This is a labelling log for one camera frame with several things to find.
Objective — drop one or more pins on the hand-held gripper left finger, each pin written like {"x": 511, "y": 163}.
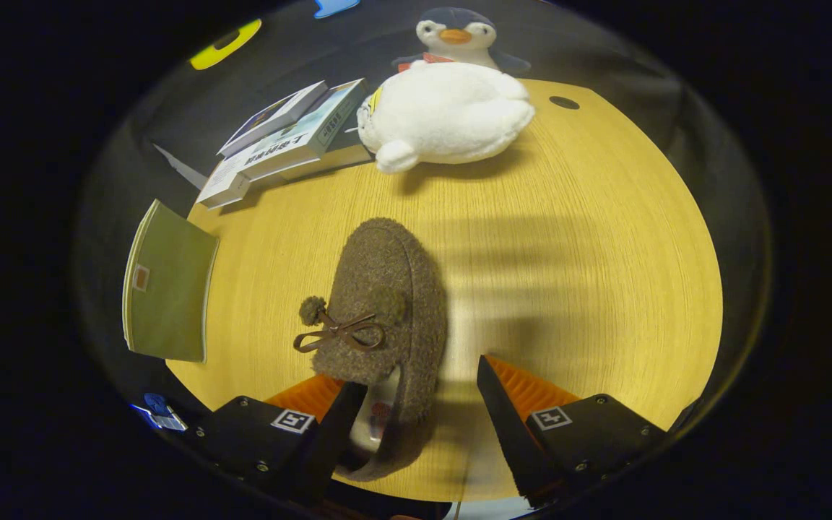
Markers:
{"x": 333, "y": 440}

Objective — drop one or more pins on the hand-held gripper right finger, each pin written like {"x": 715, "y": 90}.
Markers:
{"x": 510, "y": 433}

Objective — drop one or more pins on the brown fuzzy shoe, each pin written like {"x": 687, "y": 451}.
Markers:
{"x": 387, "y": 289}

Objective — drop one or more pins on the green fabric storage box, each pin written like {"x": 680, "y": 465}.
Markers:
{"x": 170, "y": 289}

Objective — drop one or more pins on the glossy printed sheet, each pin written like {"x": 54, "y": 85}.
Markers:
{"x": 170, "y": 421}

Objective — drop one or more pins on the blue crumpled cloth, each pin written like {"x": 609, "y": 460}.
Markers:
{"x": 154, "y": 401}

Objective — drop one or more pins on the sky cover book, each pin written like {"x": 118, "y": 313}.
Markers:
{"x": 300, "y": 137}

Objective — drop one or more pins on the white plush toy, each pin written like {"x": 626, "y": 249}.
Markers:
{"x": 445, "y": 115}

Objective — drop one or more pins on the penguin plush toy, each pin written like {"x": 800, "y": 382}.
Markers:
{"x": 456, "y": 32}

